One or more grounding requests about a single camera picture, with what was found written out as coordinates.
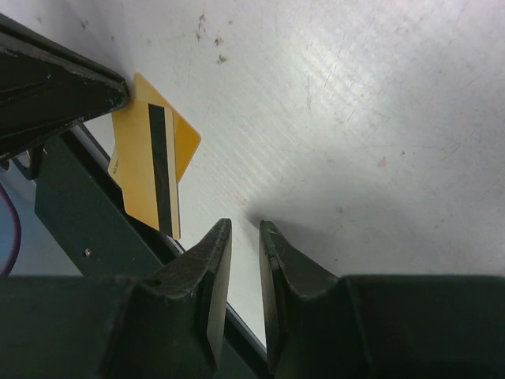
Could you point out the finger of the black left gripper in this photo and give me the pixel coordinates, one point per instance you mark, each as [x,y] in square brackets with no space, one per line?
[47,88]

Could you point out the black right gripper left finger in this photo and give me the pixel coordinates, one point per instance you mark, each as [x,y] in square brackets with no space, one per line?
[180,327]

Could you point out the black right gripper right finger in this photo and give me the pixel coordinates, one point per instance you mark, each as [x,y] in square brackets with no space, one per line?
[311,324]

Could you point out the gold card with black stripe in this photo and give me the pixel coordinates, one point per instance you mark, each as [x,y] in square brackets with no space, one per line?
[145,144]

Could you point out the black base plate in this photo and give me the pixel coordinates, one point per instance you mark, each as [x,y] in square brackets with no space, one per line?
[81,207]

